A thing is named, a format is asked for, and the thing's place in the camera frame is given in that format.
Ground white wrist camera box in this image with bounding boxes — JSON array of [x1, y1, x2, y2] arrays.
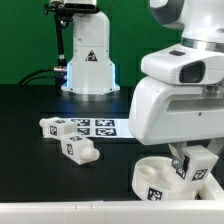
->
[[141, 47, 224, 85]]

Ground white round stool seat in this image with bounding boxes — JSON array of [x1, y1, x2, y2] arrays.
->
[[132, 156, 202, 201]]

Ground white L-shaped obstacle fence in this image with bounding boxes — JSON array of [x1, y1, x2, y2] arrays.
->
[[0, 172, 224, 224]]

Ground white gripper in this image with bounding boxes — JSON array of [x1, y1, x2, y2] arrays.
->
[[129, 77, 224, 170]]

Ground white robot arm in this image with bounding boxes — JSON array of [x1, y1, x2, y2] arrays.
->
[[62, 0, 224, 150]]

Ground white marker sheet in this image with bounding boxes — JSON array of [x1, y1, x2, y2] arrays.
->
[[70, 118, 133, 139]]

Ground black cables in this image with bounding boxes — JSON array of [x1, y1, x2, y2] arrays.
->
[[17, 66, 68, 87]]

